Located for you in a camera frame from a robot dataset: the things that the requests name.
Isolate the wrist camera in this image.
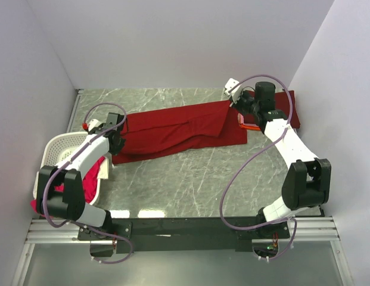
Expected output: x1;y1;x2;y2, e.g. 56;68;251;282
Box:
82;119;102;133
223;78;242;104

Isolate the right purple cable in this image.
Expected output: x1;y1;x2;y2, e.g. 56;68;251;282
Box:
219;73;298;260

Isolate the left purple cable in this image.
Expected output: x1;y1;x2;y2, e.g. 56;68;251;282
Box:
41;102;135;265

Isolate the folded maroon t-shirt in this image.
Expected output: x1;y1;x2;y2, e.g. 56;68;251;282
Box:
247;90;301;129

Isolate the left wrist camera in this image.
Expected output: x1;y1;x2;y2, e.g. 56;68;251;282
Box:
82;119;102;133

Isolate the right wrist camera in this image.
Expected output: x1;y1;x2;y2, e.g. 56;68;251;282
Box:
223;78;242;104

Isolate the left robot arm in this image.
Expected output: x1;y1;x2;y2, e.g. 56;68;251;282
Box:
35;113;127;240

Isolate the beige t-shirt in basket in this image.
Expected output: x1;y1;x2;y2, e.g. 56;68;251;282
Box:
97;156;110;179

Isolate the purple cable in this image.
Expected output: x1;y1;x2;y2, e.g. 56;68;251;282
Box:
219;73;298;260
41;102;135;265

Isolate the pink t-shirt in basket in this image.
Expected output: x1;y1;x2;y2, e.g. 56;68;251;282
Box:
30;161;102;213

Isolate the white laundry basket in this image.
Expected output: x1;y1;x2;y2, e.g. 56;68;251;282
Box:
34;131;104;208

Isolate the red t-shirt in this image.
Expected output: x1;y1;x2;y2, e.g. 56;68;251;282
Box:
112;101;247;165

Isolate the aluminium rail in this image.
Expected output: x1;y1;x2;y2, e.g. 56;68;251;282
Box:
24;217;340;244

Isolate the black base beam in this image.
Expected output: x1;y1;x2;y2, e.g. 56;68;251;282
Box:
77;217;290;257

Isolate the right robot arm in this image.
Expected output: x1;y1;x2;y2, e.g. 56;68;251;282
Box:
223;78;331;238

